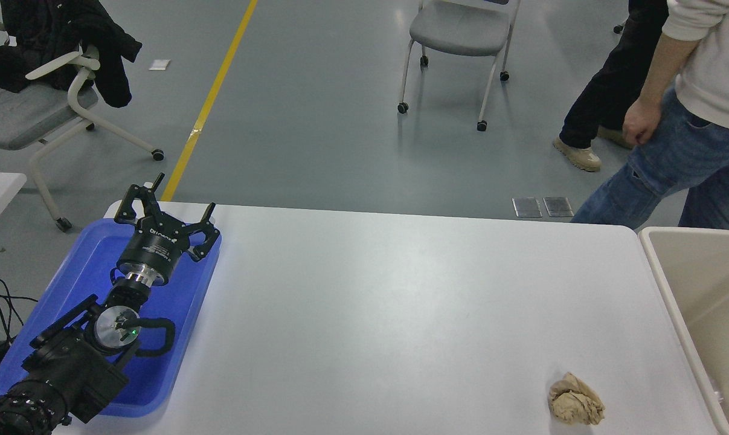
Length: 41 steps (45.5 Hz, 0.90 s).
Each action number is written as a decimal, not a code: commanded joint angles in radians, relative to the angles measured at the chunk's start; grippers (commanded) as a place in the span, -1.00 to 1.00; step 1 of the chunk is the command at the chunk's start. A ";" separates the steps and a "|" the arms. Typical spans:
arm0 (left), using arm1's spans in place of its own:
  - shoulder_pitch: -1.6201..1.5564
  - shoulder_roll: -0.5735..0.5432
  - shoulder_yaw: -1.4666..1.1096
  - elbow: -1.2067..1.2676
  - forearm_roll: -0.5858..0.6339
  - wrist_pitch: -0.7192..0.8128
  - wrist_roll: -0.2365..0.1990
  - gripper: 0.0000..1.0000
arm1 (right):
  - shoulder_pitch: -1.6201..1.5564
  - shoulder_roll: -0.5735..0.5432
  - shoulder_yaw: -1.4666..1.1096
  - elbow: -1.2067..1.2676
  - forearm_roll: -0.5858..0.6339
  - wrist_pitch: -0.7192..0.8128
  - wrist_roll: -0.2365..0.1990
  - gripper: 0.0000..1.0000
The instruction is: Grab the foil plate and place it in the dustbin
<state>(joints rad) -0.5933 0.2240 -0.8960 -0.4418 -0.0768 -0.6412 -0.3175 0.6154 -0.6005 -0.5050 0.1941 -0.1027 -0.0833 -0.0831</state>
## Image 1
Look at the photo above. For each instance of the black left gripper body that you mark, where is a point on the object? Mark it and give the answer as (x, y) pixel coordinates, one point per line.
(153, 254)

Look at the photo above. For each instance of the blue plastic tray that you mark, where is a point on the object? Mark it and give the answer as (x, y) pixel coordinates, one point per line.
(177, 302)

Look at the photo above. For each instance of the grey chair with white frame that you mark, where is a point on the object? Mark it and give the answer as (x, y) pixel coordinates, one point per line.
(14, 115)

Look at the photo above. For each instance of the large pale bin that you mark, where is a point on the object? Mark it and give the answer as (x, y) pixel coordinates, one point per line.
(708, 302)

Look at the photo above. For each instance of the white paper scrap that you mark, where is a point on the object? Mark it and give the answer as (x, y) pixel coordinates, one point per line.
(159, 64)

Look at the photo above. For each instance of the crumpled tan paper ball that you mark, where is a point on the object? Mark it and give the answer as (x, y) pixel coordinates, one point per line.
(575, 402)

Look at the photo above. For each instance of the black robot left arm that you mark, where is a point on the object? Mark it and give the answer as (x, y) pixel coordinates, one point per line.
(68, 368)

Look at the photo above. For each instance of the metal floor plate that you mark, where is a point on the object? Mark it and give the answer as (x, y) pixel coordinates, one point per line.
(557, 206)
(526, 207)

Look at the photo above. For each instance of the person's hand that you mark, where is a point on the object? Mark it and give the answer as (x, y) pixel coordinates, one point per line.
(641, 121)

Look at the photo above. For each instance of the person's forearm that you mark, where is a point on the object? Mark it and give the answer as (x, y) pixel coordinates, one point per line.
(669, 66)

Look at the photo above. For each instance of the person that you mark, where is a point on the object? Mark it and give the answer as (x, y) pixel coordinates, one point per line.
(612, 78)
(690, 157)

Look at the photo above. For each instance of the black jacket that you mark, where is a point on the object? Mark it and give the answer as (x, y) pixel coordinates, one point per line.
(56, 30)

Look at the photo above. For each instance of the grey chair on casters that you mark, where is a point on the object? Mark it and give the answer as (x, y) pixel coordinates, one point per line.
(458, 30)

